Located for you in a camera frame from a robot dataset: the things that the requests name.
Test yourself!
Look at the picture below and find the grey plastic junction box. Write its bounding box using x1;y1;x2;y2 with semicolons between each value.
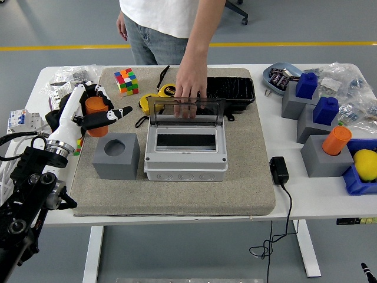
143;119;229;182

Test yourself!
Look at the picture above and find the white circuit breaker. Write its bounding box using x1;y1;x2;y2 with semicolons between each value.
6;108;42;142

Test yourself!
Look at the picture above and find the clear bag of screws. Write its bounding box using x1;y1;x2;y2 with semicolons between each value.
39;64;104;95

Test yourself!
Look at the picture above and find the blue-grey shallow bowl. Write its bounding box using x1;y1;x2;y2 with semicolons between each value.
262;61;303;96

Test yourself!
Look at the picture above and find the colourful puzzle cube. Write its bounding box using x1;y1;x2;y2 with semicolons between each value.
73;137;85;156
114;67;140;97

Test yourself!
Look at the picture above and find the clear bag of blue parts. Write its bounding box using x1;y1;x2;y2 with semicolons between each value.
337;98;377;133

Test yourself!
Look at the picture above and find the white purple socket package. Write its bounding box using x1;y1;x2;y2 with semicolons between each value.
48;80;74;111

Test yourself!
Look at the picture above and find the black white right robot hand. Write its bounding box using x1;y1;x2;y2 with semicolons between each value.
361;262;377;283

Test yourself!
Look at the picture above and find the black table control panel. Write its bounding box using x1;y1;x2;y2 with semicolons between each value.
336;217;377;226

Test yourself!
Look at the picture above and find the person's left hand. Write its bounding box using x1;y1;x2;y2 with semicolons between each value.
173;58;209;120

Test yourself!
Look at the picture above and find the large clear plastic bag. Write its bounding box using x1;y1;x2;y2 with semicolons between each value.
303;61;375;100

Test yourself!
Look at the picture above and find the yellow fruit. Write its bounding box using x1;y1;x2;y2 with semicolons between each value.
352;149;377;182

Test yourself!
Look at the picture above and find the black cloth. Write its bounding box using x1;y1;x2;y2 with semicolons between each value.
44;91;89;136

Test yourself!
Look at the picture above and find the grey-brown fabric mat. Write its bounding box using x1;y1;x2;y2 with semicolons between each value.
68;67;277;218

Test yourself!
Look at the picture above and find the silver foil packet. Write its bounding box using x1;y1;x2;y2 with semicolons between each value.
282;68;300;81

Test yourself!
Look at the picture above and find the smoked transparent box lid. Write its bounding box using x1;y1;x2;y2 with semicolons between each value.
146;97;227;127

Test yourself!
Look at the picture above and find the clear bag of white parts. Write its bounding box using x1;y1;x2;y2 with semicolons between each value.
318;75;343;93

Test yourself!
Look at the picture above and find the black power adapter with cord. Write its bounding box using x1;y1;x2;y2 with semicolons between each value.
249;156;300;283

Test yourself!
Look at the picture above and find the orange cylinder battery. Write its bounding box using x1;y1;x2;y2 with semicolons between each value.
84;96;110;138
321;126;353;156

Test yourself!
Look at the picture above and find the black plastic enclosure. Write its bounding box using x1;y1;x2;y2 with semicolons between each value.
197;76;256;121

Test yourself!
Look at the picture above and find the yellow tape measure, 5m label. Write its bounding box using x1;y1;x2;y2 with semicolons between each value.
156;65;177;98

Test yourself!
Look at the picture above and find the white power strip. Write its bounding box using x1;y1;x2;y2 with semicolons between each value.
35;129;65;183

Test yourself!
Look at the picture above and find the yellow tape measure, small label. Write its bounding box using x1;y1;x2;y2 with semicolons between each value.
134;93;166;128

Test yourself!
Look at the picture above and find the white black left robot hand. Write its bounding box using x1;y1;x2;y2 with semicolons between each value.
47;82;134;151

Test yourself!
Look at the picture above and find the person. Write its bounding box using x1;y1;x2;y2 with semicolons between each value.
116;0;226;65

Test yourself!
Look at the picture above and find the blue stepped block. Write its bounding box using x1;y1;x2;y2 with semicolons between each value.
312;96;339;124
295;72;319;99

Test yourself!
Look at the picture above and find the grey holder block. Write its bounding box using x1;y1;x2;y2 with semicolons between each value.
281;81;320;120
296;103;342;144
300;134;354;178

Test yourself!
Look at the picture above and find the blue plastic bin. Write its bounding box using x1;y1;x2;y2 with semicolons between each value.
342;138;377;196

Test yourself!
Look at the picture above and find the person's right hand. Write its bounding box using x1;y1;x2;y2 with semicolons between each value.
116;11;129;41

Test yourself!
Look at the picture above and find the white table leg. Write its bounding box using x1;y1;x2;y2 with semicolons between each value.
293;219;322;278
82;225;104;283

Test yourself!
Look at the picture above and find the grey block with round hole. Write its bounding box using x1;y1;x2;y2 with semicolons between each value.
92;132;141;180

